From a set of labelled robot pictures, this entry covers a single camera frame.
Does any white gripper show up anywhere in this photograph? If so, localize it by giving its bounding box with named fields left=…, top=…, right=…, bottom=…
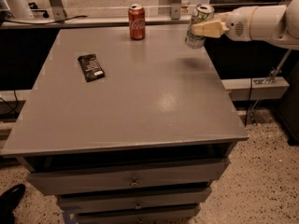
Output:
left=192, top=7, right=257, bottom=42

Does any green white 7up can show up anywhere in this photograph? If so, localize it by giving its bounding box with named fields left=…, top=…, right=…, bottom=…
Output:
left=185, top=4, right=214, bottom=49

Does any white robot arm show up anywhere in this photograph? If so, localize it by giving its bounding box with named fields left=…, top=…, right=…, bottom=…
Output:
left=192, top=0, right=299, bottom=50

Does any red coca-cola can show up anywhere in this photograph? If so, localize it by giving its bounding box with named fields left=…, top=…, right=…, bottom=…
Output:
left=128, top=4, right=145, bottom=40

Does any black snack bar wrapper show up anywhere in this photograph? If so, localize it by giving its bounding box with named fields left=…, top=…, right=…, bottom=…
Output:
left=78, top=54, right=105, bottom=82

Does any grey drawer cabinet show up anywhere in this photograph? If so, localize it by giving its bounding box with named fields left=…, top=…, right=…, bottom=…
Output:
left=0, top=23, right=249, bottom=224

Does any bottom grey drawer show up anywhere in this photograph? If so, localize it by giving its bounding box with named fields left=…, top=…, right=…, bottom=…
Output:
left=76, top=204, right=199, bottom=224

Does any grey drawer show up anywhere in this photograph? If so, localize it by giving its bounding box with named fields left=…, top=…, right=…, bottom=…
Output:
left=28, top=158, right=229, bottom=195
left=76, top=204, right=199, bottom=224
left=57, top=185, right=211, bottom=214

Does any top grey drawer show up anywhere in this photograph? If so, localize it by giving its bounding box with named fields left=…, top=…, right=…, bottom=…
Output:
left=28, top=158, right=229, bottom=195

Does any middle grey drawer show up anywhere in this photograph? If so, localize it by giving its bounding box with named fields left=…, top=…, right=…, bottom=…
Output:
left=57, top=185, right=211, bottom=214

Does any black shoe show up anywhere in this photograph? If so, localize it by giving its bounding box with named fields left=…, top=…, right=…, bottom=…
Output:
left=0, top=184, right=25, bottom=224

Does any grey metal rail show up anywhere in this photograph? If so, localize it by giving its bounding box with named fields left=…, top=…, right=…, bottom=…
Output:
left=0, top=15, right=191, bottom=29

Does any black cable on rail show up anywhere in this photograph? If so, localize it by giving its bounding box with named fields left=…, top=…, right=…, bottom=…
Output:
left=3, top=14, right=88, bottom=26

